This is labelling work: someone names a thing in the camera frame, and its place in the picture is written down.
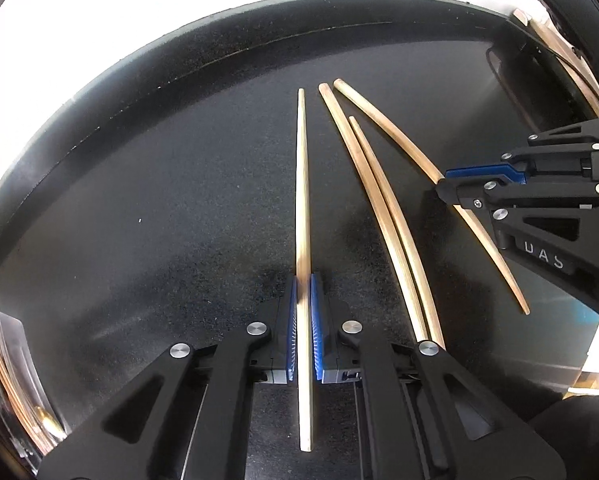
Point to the bamboo chopstick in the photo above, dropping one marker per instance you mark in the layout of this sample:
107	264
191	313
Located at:
332	110
303	185
360	141
379	115
9	380

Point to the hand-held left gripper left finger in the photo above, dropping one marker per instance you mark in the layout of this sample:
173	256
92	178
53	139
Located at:
293	330

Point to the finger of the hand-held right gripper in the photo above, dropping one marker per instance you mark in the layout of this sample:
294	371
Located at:
479	172
467	194

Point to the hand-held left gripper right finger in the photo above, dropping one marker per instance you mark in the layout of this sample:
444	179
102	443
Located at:
318	330

